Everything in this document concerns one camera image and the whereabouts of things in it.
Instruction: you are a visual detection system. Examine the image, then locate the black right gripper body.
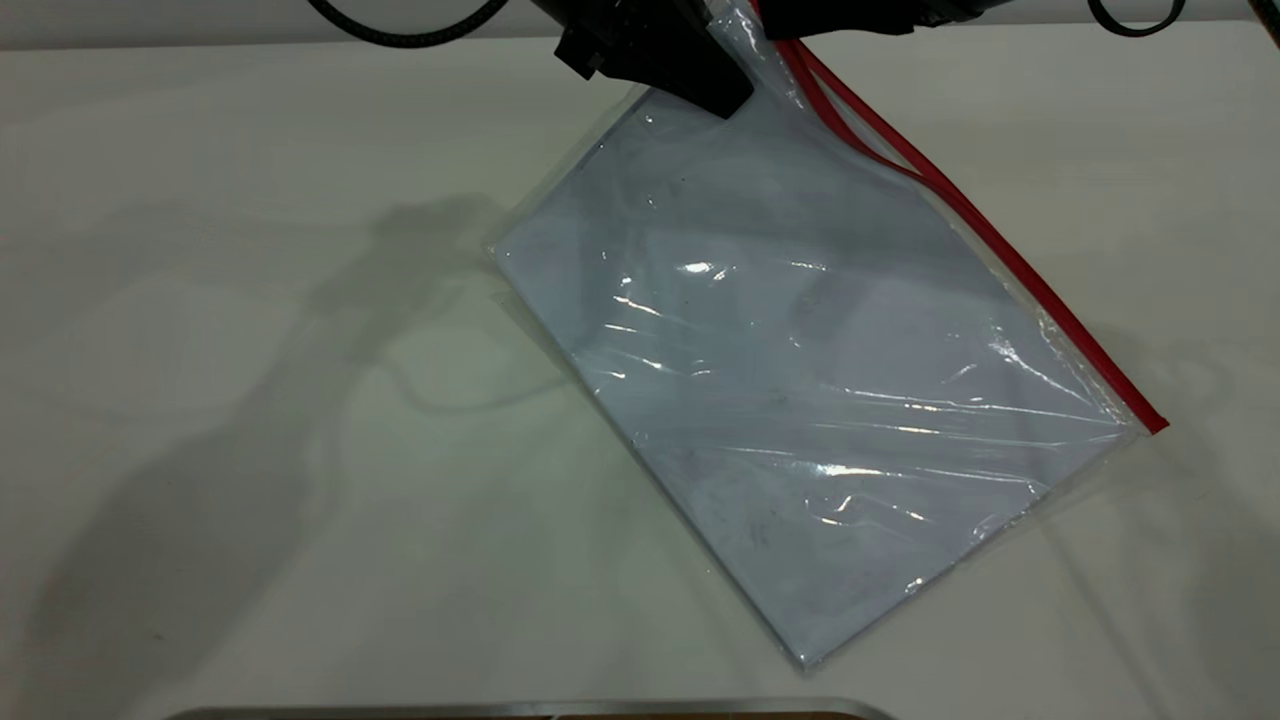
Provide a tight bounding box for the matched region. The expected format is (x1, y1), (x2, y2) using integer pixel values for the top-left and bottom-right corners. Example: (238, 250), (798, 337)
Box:
(905, 0), (996, 29)

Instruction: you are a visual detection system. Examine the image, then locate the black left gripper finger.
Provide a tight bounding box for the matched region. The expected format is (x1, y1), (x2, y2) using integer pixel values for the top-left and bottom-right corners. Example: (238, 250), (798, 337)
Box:
(640, 60), (757, 120)

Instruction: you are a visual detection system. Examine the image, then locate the black cable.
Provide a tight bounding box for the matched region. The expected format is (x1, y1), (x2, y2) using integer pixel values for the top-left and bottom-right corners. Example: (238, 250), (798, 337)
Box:
(304, 0), (512, 50)
(1087, 0), (1187, 39)

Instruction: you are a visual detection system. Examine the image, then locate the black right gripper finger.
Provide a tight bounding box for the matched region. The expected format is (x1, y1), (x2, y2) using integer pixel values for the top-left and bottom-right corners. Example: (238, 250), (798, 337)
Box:
(762, 0), (914, 41)

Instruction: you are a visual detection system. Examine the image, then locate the white paper stack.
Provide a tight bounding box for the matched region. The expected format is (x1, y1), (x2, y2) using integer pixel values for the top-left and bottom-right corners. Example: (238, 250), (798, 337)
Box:
(496, 85), (1137, 667)

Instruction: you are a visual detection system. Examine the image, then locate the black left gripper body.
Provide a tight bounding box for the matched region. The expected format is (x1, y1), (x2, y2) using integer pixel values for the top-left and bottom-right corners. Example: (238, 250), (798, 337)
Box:
(530, 0), (737, 87)

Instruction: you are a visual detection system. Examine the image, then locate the clear zip bag red zipper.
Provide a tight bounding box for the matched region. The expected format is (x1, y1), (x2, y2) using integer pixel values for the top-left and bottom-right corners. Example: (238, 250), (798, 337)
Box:
(488, 0), (1171, 672)

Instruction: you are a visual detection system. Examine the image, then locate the grey metal edge strip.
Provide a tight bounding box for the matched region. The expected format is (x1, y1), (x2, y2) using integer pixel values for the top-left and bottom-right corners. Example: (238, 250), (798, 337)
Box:
(163, 697), (898, 720)

